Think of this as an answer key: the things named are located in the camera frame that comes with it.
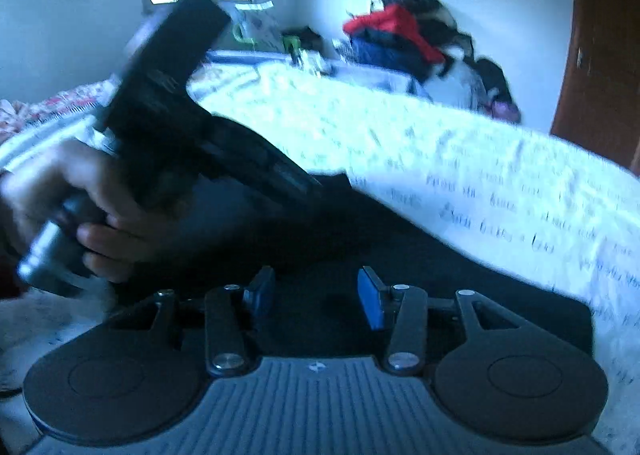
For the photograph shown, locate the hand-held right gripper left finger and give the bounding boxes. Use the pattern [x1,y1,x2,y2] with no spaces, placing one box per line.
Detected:
[106,265,277,378]

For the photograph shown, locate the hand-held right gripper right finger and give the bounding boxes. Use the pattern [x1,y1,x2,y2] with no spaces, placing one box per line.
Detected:
[357,265,527,378]

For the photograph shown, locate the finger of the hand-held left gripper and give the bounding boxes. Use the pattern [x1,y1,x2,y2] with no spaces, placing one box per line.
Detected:
[200,115,326,208]

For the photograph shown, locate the black pants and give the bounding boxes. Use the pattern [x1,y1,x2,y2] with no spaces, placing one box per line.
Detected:
[107,172,596,376]

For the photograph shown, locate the person's left hand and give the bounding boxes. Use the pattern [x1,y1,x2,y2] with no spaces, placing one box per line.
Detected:
[0,139,168,284]

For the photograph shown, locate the green plastic chair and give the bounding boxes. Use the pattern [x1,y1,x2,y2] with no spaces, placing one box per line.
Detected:
[231,22,302,57]

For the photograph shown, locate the colourful patterned sheet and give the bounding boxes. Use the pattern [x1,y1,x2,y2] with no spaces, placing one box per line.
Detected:
[0,79,123,148]

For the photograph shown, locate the floral pillow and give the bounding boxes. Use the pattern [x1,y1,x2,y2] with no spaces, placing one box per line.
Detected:
[232,2,282,54]

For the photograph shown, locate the light blue quilted bedspread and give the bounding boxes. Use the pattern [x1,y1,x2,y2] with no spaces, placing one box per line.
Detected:
[202,49,433,103]

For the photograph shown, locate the black bag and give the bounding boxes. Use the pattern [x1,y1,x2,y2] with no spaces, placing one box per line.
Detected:
[281,26,325,52]

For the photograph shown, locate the dark blue folded clothes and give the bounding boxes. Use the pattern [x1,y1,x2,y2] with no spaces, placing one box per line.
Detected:
[349,29,433,82]

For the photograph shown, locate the white script-printed blanket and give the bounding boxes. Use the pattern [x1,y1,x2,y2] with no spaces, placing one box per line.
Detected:
[0,62,640,436]

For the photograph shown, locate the pile of clothes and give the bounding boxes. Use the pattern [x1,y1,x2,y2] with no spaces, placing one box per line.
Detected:
[342,4,447,64]

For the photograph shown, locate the purple cloth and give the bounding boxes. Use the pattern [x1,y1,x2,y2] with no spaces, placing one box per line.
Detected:
[489,99,522,125]

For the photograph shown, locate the black garment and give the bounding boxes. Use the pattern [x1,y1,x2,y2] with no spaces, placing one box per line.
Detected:
[474,56,515,107]

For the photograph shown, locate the brown wooden door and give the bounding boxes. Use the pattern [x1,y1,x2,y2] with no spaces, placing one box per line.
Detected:
[549,0,640,173]

